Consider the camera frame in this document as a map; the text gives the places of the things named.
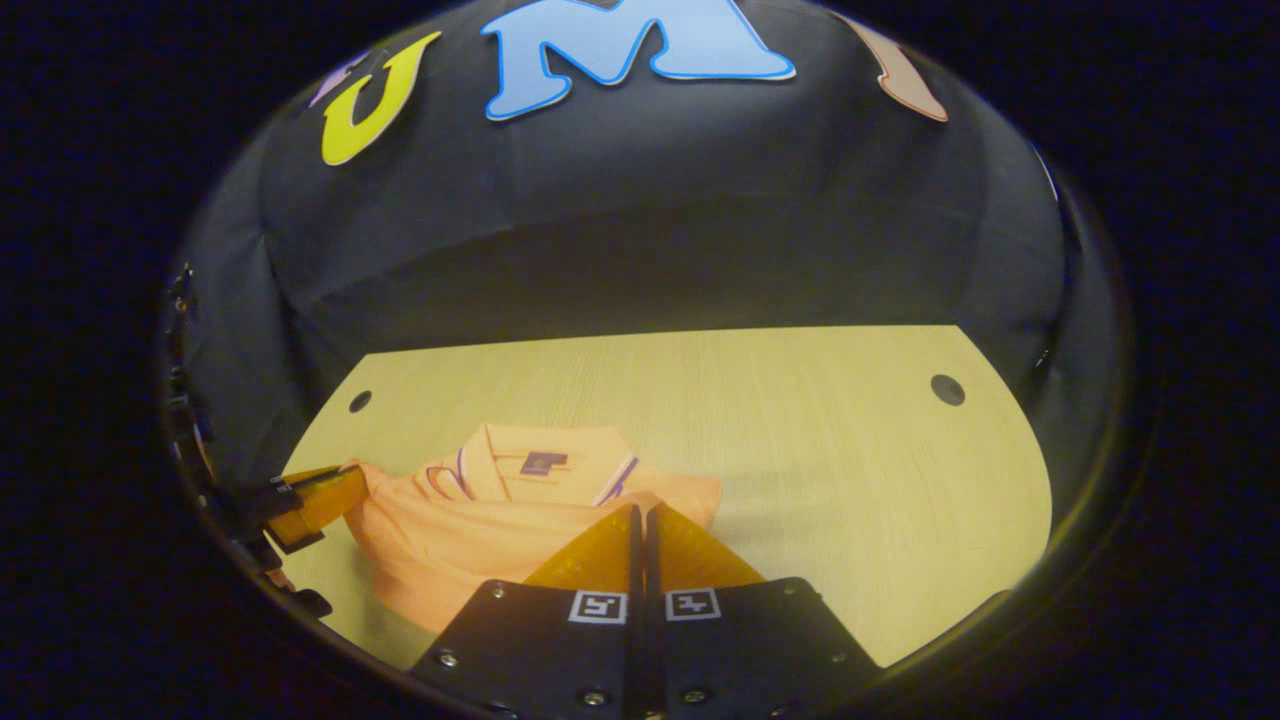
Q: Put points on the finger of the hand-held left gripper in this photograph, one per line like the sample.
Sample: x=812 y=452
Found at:
x=315 y=474
x=320 y=508

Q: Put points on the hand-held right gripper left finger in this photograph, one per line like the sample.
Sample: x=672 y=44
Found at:
x=600 y=650

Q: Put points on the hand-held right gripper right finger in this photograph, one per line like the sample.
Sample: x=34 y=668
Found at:
x=700 y=650

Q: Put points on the orange T-shirt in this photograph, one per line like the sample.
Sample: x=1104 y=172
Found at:
x=470 y=540

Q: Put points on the round dark table grommet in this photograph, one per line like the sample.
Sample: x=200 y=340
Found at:
x=947 y=389
x=360 y=401

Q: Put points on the black backdrop cloth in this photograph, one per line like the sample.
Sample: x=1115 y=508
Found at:
x=700 y=220

